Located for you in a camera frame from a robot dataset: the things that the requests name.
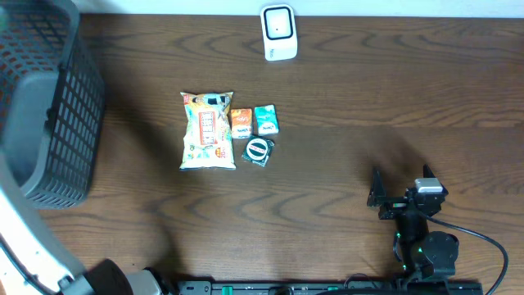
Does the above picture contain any green Zam-Buk box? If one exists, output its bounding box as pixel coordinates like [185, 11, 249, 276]
[242, 135, 274, 167]

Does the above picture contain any green tissue pack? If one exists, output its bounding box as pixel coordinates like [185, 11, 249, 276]
[255, 104, 279, 136]

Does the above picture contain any orange tissue pack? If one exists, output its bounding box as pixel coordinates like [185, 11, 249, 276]
[231, 108, 253, 139]

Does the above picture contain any yellow snack bag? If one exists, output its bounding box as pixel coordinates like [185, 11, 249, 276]
[179, 92, 236, 170]

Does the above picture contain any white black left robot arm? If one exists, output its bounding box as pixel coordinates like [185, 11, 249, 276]
[1, 157, 176, 295]

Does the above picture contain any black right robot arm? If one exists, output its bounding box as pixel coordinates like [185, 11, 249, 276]
[367, 165, 459, 288]

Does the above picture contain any white barcode scanner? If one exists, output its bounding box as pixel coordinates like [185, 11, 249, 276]
[260, 4, 298, 61]

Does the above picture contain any dark grey plastic basket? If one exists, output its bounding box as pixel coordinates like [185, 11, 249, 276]
[1, 1, 105, 209]

